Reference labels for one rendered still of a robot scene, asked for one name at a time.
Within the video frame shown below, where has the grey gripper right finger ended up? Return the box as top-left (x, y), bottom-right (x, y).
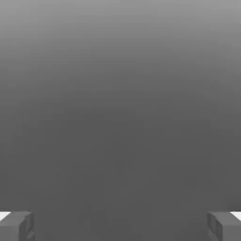
top-left (206, 210), bottom-right (241, 241)

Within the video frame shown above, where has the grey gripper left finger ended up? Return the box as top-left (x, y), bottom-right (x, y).
top-left (0, 210), bottom-right (36, 241)

